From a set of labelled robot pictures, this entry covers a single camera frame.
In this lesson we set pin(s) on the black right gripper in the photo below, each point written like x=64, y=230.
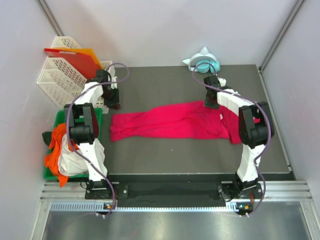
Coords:
x=207, y=104

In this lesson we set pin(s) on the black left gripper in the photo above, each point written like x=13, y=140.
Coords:
x=115, y=103

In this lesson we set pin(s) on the pink t shirt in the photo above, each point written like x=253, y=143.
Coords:
x=231, y=123
x=191, y=120

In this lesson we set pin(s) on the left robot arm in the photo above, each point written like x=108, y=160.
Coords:
x=83, y=127

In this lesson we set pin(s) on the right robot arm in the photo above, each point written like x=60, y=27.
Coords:
x=255, y=130

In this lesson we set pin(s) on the folded pink t shirt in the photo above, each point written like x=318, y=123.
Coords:
x=231, y=123

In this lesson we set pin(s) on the teal cat ear headphones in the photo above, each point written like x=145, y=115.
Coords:
x=203, y=62

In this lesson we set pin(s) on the red orange folder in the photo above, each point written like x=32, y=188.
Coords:
x=82, y=59

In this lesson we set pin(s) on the white file organizer rack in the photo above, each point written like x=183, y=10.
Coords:
x=61, y=81

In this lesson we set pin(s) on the green plastic bin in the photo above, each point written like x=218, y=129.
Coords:
x=60, y=119

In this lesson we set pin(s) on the dark green cloth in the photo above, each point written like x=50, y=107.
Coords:
x=47, y=137

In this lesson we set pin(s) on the orange t shirt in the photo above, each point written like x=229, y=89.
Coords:
x=63, y=162

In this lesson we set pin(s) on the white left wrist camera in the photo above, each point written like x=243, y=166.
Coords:
x=113, y=84

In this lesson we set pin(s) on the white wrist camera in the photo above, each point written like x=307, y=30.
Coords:
x=222, y=81
x=113, y=84

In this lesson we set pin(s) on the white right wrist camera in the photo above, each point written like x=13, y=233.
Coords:
x=222, y=81

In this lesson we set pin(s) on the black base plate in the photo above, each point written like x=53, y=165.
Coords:
x=175, y=194

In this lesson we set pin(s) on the grey cable duct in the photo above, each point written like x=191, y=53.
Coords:
x=63, y=206

